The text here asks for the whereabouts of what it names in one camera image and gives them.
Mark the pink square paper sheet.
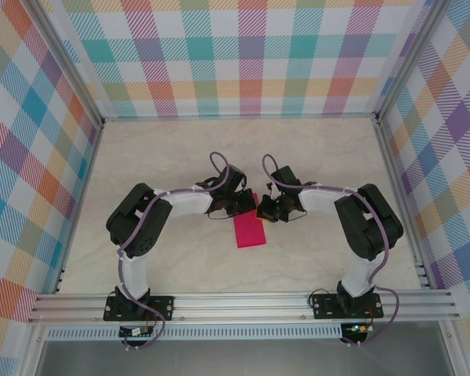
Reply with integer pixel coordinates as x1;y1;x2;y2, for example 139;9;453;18
233;192;268;249

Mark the grey metal panel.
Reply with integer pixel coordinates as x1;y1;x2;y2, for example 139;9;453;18
34;340;455;376

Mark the small left circuit board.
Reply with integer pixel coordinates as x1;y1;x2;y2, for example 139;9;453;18
119;327;154;338

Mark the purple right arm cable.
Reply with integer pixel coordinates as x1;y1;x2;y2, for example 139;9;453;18
261;154;401;349

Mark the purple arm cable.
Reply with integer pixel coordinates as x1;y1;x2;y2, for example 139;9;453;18
116;150;236;351
261;154;401;349

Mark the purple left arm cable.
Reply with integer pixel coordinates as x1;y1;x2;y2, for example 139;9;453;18
116;150;236;351

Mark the aluminium mounting rail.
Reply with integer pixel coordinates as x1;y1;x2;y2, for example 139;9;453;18
27;289;461;324

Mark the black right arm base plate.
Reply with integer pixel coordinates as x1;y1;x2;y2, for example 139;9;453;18
311;293;385;320

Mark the aluminium frame side bar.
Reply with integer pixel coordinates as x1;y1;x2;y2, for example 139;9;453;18
375;121;432;290
54;125;105;293

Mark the slotted grey cable duct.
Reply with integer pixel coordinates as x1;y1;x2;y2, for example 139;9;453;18
45;327;344;341

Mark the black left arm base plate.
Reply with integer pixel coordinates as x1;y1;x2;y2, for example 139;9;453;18
103;295;175;323

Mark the aluminium frame post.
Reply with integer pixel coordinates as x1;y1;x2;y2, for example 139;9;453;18
375;0;447;121
31;0;105;128

